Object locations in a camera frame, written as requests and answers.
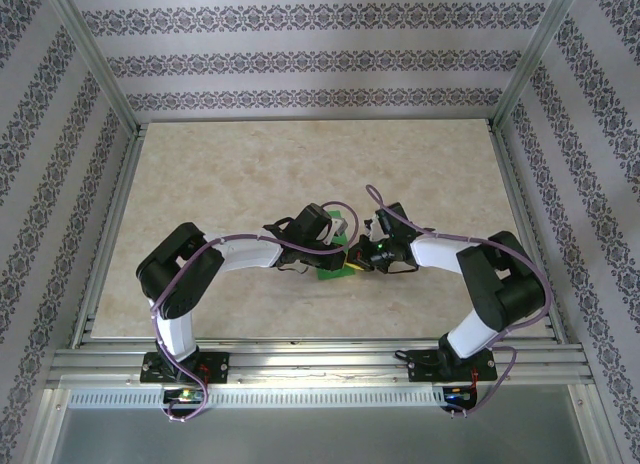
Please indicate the aluminium frame post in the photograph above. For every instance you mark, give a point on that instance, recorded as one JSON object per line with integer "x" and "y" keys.
{"x": 92, "y": 54}
{"x": 536, "y": 54}

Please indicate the green paper sheet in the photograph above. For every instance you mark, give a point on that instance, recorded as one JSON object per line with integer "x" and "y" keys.
{"x": 330, "y": 274}

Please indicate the small circuit board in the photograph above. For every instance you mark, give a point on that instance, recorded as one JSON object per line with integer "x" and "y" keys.
{"x": 457, "y": 395}
{"x": 186, "y": 395}

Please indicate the aluminium side rail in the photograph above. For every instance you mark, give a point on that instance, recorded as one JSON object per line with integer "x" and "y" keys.
{"x": 112, "y": 234}
{"x": 512, "y": 184}

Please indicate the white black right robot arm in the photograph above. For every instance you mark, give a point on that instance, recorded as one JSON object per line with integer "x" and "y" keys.
{"x": 505, "y": 289}

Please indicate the grey metal panel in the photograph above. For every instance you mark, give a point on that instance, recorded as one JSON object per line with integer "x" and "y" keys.
{"x": 320, "y": 434}

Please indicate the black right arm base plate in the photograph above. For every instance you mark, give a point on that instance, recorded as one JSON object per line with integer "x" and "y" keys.
{"x": 425, "y": 369}

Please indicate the aluminium extrusion mounting rail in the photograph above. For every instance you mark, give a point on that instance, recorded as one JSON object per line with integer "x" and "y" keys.
{"x": 320, "y": 366}

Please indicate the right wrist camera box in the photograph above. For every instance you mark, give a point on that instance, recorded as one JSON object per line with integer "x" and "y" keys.
{"x": 371, "y": 228}

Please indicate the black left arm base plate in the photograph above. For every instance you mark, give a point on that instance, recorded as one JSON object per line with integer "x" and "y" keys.
{"x": 220, "y": 366}

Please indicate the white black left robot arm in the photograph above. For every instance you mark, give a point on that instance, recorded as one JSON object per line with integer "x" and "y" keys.
{"x": 170, "y": 279}

